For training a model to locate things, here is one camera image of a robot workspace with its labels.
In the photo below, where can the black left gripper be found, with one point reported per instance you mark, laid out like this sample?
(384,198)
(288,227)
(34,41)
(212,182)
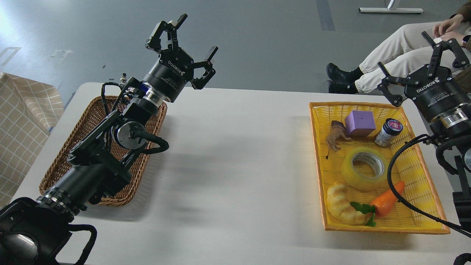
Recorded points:
(171,72)

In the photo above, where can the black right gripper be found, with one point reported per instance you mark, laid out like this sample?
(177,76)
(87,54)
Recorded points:
(432,96)

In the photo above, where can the yellow tape roll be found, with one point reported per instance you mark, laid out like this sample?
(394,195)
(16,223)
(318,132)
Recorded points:
(364,169)

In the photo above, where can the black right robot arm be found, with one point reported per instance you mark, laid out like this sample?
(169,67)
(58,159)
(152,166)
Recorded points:
(451,136)

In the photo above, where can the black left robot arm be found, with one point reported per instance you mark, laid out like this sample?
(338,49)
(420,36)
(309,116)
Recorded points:
(33,232)

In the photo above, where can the seated person in white trousers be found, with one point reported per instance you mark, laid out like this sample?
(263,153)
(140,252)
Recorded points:
(402,53)

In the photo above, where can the small dark jar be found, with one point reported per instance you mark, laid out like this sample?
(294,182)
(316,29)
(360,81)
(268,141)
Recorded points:
(390,129)

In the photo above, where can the purple foam block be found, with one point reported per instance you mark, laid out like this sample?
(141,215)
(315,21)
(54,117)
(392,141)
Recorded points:
(360,123)

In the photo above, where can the white stand base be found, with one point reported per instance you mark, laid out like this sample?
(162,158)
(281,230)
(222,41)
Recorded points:
(390,8)

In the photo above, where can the brown wicker basket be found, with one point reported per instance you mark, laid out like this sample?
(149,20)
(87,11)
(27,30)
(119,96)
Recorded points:
(117,170)

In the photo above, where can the yellow plastic basket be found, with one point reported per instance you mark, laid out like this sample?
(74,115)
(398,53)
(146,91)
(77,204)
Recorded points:
(409,167)

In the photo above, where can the brown toy animal figure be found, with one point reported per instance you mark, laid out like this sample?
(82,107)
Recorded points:
(338,132)

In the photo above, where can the toy orange carrot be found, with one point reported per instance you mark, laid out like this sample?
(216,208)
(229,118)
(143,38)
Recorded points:
(378,208)

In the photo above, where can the toy croissant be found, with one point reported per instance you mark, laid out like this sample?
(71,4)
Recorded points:
(339,206)

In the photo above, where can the beige checkered cloth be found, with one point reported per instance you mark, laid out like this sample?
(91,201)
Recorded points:
(28,111)

